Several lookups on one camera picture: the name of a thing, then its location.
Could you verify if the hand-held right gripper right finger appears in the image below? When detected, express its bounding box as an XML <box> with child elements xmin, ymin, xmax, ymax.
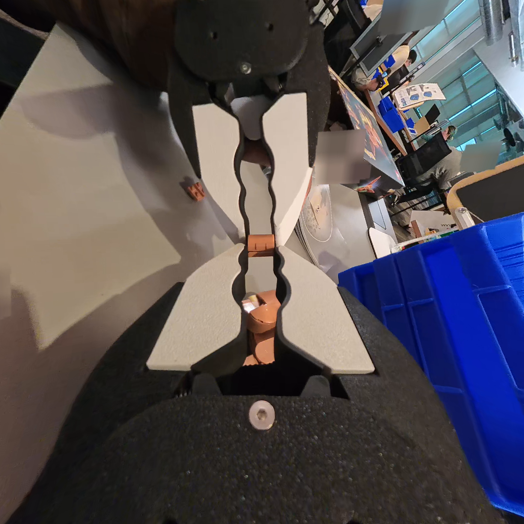
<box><xmin>275</xmin><ymin>245</ymin><xmax>376</xmax><ymax>376</ymax></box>

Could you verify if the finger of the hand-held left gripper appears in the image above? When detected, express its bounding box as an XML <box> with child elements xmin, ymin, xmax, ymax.
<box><xmin>191</xmin><ymin>103</ymin><xmax>249</xmax><ymax>244</ymax></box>
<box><xmin>261</xmin><ymin>90</ymin><xmax>315</xmax><ymax>247</ymax></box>

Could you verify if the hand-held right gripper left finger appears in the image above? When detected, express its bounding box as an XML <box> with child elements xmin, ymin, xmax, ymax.
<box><xmin>146</xmin><ymin>246</ymin><xmax>247</xmax><ymax>374</ymax></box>

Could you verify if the tan brown brick toy figure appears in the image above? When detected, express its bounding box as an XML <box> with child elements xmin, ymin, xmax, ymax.
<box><xmin>240</xmin><ymin>290</ymin><xmax>284</xmax><ymax>367</ymax></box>

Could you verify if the small orange brick assembly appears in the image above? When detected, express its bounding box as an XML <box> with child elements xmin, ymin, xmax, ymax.
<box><xmin>246</xmin><ymin>234</ymin><xmax>275</xmax><ymax>254</ymax></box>

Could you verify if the person's left forearm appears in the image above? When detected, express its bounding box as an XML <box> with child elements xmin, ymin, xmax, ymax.
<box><xmin>37</xmin><ymin>0</ymin><xmax>185</xmax><ymax>91</ymax></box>

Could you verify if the grey desk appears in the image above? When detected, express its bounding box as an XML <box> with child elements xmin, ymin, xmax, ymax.
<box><xmin>0</xmin><ymin>21</ymin><xmax>394</xmax><ymax>524</ymax></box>

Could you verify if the person's left hand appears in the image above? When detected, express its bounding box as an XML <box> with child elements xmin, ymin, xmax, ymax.
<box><xmin>240</xmin><ymin>139</ymin><xmax>315</xmax><ymax>213</ymax></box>

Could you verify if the small brown brick piece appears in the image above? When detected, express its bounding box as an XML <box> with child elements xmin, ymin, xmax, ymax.
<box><xmin>180</xmin><ymin>178</ymin><xmax>207</xmax><ymax>201</ymax></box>

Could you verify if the colourful printed toy box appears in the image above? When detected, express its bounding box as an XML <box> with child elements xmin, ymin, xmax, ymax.
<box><xmin>328</xmin><ymin>67</ymin><xmax>405</xmax><ymax>193</ymax></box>

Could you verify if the white curved board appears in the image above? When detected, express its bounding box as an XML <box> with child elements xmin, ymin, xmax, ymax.
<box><xmin>369</xmin><ymin>227</ymin><xmax>399</xmax><ymax>259</ymax></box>

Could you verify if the black board with wooden edge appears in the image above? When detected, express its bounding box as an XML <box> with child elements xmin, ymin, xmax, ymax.
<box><xmin>446</xmin><ymin>156</ymin><xmax>524</xmax><ymax>226</ymax></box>

